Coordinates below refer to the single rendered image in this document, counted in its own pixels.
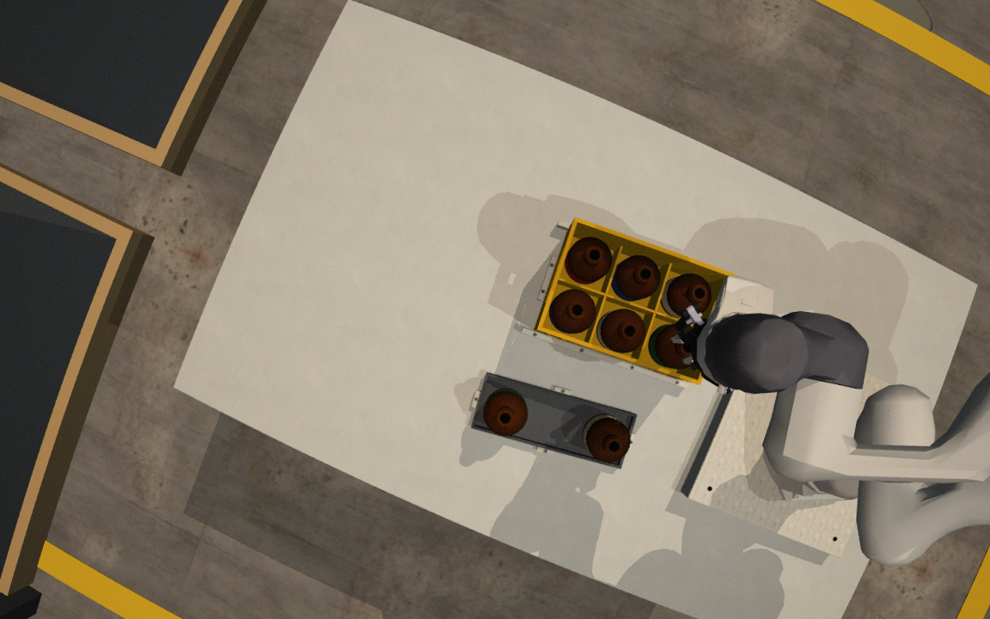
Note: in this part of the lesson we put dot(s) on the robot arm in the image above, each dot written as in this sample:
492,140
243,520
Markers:
812,434

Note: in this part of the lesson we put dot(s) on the brown bottle with green label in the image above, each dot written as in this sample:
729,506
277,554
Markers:
666,353
505,412

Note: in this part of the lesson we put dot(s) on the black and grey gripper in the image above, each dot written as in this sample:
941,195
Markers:
691,315

